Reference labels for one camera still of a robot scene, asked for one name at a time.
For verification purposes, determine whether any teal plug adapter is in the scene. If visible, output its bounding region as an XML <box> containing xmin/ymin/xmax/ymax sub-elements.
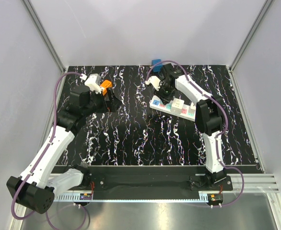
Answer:
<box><xmin>165</xmin><ymin>103</ymin><xmax>172</xmax><ymax>113</ymax></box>

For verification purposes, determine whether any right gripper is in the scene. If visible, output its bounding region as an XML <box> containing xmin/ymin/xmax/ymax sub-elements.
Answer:
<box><xmin>153</xmin><ymin>84</ymin><xmax>175</xmax><ymax>107</ymax></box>

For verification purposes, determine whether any blue cube adapter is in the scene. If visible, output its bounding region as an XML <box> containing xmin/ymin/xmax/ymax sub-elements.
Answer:
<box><xmin>151</xmin><ymin>59</ymin><xmax>163</xmax><ymax>73</ymax></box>

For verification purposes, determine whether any orange power strip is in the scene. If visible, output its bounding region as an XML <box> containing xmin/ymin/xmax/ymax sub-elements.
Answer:
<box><xmin>100</xmin><ymin>80</ymin><xmax>113</xmax><ymax>95</ymax></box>

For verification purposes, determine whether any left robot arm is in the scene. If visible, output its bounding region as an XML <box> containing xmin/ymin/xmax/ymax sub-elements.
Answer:
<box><xmin>6</xmin><ymin>80</ymin><xmax>122</xmax><ymax>214</ymax></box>

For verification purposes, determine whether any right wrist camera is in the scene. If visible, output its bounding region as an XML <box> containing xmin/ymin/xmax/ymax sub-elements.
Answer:
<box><xmin>145</xmin><ymin>76</ymin><xmax>161</xmax><ymax>91</ymax></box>

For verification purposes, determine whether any white cube adapter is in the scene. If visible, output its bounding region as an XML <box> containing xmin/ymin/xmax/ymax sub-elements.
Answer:
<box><xmin>171</xmin><ymin>98</ymin><xmax>184</xmax><ymax>114</ymax></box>

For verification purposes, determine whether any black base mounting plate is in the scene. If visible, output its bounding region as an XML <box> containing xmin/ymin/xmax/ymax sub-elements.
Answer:
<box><xmin>89</xmin><ymin>166</ymin><xmax>233</xmax><ymax>202</ymax></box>

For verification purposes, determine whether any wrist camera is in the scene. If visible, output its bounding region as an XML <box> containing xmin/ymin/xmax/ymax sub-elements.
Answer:
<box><xmin>84</xmin><ymin>74</ymin><xmax>102</xmax><ymax>94</ymax></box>
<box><xmin>145</xmin><ymin>76</ymin><xmax>161</xmax><ymax>91</ymax></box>

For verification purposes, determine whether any white charger plug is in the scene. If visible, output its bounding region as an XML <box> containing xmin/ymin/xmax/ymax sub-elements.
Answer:
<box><xmin>189</xmin><ymin>103</ymin><xmax>196</xmax><ymax>115</ymax></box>

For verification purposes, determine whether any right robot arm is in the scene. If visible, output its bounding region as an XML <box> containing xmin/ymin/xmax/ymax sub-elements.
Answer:
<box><xmin>145</xmin><ymin>62</ymin><xmax>228</xmax><ymax>190</ymax></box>

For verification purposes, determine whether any white multicolour power strip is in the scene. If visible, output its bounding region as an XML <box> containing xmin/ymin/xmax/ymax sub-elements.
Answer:
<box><xmin>149</xmin><ymin>95</ymin><xmax>196</xmax><ymax>122</ymax></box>

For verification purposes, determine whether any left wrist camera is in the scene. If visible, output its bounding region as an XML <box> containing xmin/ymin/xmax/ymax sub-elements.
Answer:
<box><xmin>84</xmin><ymin>74</ymin><xmax>102</xmax><ymax>94</ymax></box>

